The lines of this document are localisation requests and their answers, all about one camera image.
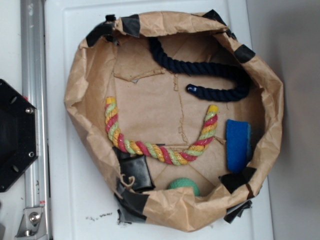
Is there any metal corner bracket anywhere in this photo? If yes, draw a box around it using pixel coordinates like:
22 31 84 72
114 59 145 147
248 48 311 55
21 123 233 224
14 206 48 240

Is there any black hexagonal base plate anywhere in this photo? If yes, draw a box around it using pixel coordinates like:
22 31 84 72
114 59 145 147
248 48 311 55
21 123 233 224
0 79 38 193

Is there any brown paper bag bin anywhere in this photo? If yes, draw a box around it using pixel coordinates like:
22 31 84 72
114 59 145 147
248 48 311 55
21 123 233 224
64 10 284 232

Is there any green ball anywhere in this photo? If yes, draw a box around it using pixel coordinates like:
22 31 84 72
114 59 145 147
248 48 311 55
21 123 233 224
168 177 200 197

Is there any blue sponge block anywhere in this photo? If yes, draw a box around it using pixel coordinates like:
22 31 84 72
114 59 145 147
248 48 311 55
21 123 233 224
226 119 252 173

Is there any multicolour twisted rope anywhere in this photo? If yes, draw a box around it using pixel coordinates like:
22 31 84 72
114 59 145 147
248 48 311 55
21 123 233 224
104 96 220 166

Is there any white tray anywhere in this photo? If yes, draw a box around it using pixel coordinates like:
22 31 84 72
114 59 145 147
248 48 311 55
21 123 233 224
44 0 274 240

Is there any black rectangular block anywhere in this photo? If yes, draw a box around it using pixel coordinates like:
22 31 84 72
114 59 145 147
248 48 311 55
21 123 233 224
112 147 155 193

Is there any aluminium extrusion rail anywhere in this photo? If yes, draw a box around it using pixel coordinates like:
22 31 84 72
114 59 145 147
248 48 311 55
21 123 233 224
20 0 53 240

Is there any dark blue rope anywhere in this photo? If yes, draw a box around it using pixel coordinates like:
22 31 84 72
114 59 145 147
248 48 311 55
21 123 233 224
148 36 252 102

